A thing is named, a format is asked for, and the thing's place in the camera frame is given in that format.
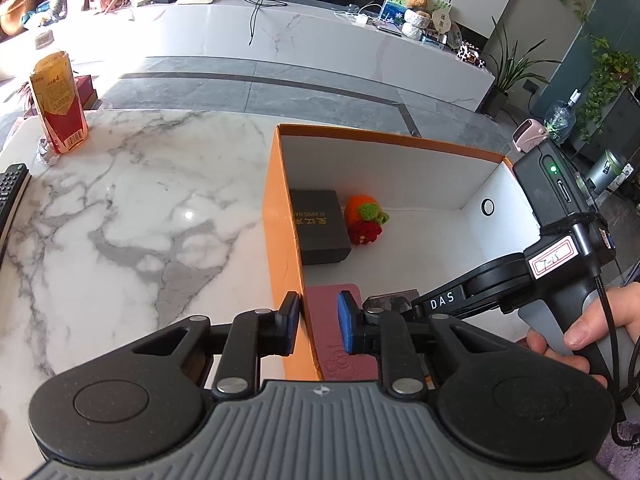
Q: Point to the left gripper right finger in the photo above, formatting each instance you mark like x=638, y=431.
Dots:
x=385, y=336

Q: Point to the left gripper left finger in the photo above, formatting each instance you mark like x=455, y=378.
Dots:
x=251, y=336

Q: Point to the pink leather wallet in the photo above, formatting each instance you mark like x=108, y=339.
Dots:
x=334, y=363

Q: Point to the black textured gift box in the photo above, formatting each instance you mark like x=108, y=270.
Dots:
x=320, y=227

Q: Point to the orange red crochet toy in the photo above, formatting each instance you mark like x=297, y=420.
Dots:
x=364, y=219

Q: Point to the person's right hand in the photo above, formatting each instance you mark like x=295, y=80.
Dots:
x=591, y=327

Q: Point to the grey trash bin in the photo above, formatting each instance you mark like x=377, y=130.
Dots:
x=604, y=171

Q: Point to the orange cardboard storage box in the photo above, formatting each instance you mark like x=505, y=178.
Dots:
x=451, y=208

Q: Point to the pink small heater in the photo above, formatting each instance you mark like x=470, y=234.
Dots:
x=528, y=134

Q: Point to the blue water jug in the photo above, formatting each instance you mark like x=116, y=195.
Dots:
x=560, y=118

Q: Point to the hanging ivy plant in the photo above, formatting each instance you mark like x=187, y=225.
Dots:
x=613, y=72

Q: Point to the potted green plant right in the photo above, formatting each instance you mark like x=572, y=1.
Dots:
x=511, y=67

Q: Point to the cow figurine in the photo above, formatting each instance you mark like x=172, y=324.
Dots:
x=470, y=55

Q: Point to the purple fluffy cloth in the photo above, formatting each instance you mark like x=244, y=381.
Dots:
x=618, y=461

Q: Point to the brown teddy bear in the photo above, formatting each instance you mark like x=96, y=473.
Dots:
x=418, y=6

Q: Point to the black remote control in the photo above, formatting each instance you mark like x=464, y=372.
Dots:
x=13, y=183

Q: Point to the white marble tv cabinet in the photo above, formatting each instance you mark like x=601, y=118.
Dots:
x=294, y=35

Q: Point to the red gift box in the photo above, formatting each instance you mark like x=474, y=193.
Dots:
x=86, y=91

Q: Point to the red yellow drink carton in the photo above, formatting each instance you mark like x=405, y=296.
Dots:
x=58, y=103

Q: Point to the green picture board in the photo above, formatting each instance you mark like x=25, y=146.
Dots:
x=392, y=12

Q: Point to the orange round vase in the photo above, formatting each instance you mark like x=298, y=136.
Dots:
x=12, y=12

